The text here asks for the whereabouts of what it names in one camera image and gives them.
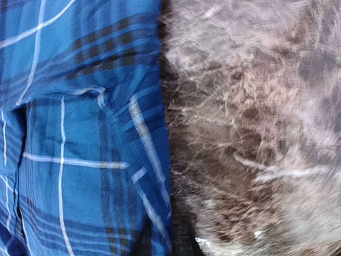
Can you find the blue plaid long sleeve shirt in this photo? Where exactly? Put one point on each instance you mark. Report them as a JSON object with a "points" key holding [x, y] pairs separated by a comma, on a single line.
{"points": [[85, 166]]}

